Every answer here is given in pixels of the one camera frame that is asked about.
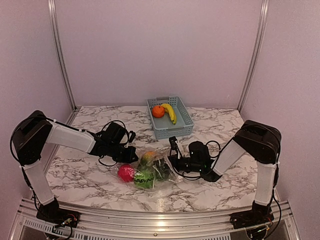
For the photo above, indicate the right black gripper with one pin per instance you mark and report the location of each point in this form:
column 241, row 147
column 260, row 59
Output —
column 173, row 159

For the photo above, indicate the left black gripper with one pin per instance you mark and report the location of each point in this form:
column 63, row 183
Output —
column 129, row 158

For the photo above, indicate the red fake fruit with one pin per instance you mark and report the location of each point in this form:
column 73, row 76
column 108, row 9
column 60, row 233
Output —
column 126, row 173

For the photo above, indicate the small orange green fake fruit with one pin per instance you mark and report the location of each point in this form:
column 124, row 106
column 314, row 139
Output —
column 147, row 158

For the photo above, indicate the clear zip top bag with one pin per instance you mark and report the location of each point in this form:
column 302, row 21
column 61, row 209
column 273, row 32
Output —
column 152, row 171

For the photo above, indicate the yellow fake bananas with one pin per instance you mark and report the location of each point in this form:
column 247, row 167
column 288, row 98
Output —
column 169, row 109

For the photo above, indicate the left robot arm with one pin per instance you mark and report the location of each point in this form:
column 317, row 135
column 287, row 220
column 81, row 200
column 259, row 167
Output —
column 31, row 135

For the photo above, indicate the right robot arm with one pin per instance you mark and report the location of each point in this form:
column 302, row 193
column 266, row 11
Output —
column 259, row 141

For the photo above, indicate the light blue plastic basket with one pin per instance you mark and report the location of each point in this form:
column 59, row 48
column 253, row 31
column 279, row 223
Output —
column 163, row 127

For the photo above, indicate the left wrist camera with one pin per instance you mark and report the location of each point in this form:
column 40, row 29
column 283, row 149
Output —
column 131, row 136

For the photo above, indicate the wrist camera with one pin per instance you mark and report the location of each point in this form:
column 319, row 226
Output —
column 131, row 136
column 175, row 145

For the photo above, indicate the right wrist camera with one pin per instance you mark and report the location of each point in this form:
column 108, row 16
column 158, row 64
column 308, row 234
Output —
column 175, row 145

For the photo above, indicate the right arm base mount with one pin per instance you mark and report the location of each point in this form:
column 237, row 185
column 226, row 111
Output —
column 258, row 215

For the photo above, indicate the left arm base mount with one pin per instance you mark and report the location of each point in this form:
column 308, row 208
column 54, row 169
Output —
column 54, row 214

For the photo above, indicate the aluminium front rail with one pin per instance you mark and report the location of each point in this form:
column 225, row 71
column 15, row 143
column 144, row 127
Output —
column 106, row 224

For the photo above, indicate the left aluminium corner post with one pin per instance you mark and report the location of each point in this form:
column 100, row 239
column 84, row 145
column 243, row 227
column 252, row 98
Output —
column 60, row 55

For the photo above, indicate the aluminium corner post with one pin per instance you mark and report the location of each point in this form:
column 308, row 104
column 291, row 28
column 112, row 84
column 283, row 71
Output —
column 261, row 28
column 60, row 55

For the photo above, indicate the right aluminium corner post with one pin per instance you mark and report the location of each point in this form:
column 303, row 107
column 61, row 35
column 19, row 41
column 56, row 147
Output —
column 261, row 28

